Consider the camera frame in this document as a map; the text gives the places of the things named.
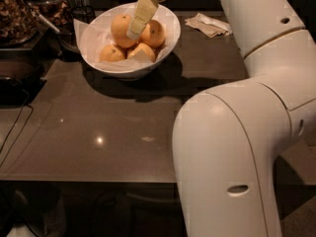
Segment white scoop handle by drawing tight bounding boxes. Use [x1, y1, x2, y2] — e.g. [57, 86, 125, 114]
[35, 12, 60, 34]

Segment black appliance on left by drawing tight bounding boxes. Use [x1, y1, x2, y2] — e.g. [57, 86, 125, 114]
[0, 49, 45, 106]

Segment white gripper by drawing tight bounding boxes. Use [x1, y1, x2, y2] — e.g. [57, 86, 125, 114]
[126, 0, 166, 40]

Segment white ceramic bowl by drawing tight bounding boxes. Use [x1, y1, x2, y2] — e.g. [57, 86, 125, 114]
[74, 3, 181, 80]

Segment black power cable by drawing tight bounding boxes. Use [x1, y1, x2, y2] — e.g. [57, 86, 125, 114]
[0, 76, 35, 170]

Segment white paper bowl liner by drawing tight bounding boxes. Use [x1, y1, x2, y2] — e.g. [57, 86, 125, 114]
[74, 3, 181, 79]

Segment folded paper napkins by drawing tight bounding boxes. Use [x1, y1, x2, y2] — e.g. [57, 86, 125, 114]
[185, 13, 232, 38]

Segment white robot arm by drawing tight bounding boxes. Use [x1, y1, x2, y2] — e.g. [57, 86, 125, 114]
[172, 0, 316, 237]

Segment right orange in bowl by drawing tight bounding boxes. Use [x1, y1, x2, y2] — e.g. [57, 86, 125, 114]
[139, 20, 165, 48]

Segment front middle orange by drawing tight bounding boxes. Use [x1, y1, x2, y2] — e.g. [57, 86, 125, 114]
[127, 42, 156, 62]

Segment large glass snack jar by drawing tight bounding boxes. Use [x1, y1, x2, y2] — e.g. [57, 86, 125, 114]
[0, 0, 38, 47]

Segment front left orange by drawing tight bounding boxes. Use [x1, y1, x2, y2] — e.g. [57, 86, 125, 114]
[99, 44, 125, 62]

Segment large top orange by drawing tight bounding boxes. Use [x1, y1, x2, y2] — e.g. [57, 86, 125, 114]
[111, 14, 138, 48]

